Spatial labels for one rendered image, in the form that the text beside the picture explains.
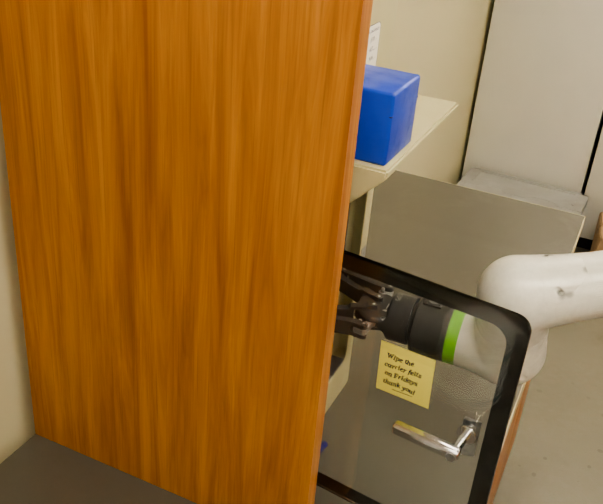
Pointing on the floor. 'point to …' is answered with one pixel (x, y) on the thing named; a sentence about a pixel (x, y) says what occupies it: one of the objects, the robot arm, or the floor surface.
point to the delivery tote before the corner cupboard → (524, 190)
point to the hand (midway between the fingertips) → (295, 286)
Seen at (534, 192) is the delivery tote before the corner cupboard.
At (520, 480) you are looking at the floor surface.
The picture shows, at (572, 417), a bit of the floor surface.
